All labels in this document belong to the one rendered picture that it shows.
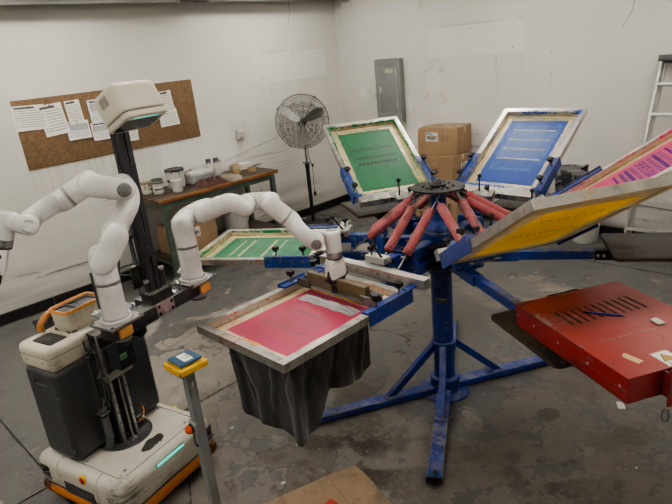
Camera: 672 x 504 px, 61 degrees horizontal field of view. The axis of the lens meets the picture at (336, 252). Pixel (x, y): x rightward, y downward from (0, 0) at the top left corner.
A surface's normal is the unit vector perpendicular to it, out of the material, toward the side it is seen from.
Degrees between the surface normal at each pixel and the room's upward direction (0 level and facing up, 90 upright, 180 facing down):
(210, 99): 90
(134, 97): 63
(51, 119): 89
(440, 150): 92
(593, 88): 90
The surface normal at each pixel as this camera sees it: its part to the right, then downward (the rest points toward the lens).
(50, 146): 0.72, 0.17
